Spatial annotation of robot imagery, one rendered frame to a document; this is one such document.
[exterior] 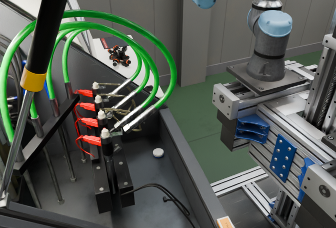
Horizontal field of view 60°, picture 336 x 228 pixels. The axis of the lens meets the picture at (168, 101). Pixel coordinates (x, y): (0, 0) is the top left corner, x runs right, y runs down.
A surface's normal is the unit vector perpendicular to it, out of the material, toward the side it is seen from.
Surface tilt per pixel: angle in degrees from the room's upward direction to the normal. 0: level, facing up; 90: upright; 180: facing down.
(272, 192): 0
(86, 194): 0
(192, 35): 90
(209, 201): 0
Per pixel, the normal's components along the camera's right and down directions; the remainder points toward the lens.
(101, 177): 0.00, -0.83
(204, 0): -0.03, 0.55
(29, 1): 0.29, 0.53
